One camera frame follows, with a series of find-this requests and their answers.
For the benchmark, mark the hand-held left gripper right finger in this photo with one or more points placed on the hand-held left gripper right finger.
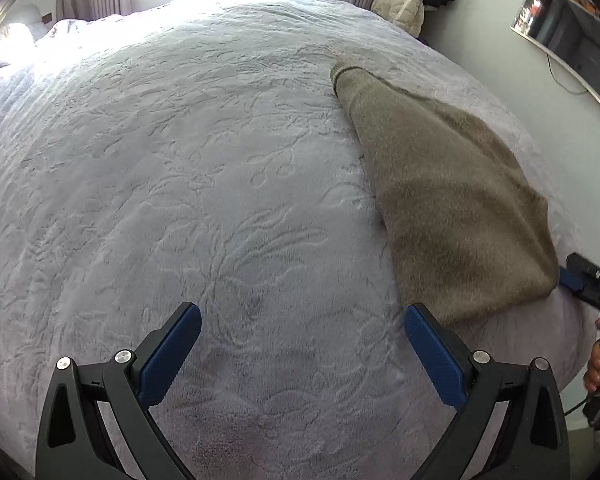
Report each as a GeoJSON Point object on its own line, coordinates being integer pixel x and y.
{"type": "Point", "coordinates": [435, 355]}

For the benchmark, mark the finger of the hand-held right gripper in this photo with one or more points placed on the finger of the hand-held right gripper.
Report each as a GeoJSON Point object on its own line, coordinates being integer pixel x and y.
{"type": "Point", "coordinates": [577, 277]}

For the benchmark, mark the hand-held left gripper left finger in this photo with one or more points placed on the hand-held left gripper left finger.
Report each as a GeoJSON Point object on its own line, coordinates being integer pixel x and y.
{"type": "Point", "coordinates": [172, 350]}

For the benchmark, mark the brown knit sweater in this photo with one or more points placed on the brown knit sweater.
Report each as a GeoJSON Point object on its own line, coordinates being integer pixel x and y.
{"type": "Point", "coordinates": [445, 200]}

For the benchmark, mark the person's right hand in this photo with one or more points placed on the person's right hand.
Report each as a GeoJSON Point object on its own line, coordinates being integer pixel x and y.
{"type": "Point", "coordinates": [594, 367]}

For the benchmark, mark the white embossed bedspread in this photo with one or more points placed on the white embossed bedspread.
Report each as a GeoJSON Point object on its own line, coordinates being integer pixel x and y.
{"type": "Point", "coordinates": [190, 200]}

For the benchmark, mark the cream puffer jacket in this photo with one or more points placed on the cream puffer jacket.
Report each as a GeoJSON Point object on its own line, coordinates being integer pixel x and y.
{"type": "Point", "coordinates": [400, 5]}

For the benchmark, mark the cream pillow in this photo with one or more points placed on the cream pillow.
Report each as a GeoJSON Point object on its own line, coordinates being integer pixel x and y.
{"type": "Point", "coordinates": [17, 35]}

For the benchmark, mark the wall mounted television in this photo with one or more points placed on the wall mounted television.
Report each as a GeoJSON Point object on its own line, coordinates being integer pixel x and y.
{"type": "Point", "coordinates": [570, 35]}

